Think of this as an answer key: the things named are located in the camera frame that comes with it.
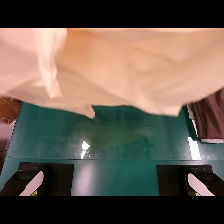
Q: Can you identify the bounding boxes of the peach garment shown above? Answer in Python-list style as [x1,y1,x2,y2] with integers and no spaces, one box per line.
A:
[0,28,224,119]

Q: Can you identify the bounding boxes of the dark brown garment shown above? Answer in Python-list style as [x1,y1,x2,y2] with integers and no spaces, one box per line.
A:
[188,87,224,141]

